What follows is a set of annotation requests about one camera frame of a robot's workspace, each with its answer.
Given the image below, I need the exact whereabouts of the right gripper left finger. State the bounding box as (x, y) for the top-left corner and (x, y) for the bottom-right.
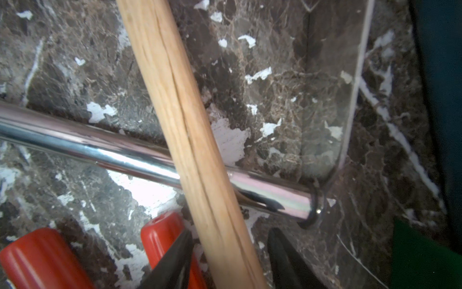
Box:
(138, 229), (194, 289)

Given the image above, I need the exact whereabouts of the wooden handled small hoe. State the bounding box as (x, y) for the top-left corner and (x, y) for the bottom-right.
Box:
(117, 1), (268, 289)

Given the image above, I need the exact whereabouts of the green hoe with red grip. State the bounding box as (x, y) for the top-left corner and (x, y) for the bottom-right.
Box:
(390, 219), (462, 289)

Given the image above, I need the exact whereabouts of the teal plastic storage box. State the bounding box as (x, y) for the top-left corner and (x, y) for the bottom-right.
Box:
(411, 1), (462, 252)

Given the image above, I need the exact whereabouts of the chrome tool with blue grip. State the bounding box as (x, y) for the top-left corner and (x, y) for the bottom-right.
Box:
(0, 0), (376, 229)

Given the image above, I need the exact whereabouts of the black shovel with red grip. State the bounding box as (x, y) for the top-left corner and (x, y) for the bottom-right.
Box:
(1, 228), (95, 289)

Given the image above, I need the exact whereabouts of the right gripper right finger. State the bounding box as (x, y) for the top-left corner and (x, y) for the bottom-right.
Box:
(267, 228), (326, 289)

